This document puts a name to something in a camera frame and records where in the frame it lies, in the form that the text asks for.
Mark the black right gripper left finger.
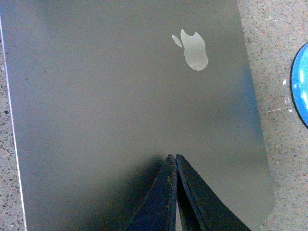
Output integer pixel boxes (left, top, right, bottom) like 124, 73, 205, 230
122, 155, 178, 231

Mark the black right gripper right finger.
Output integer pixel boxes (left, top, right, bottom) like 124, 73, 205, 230
176, 154, 250, 231

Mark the grey laptop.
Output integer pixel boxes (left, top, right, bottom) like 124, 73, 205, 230
0, 0, 274, 231

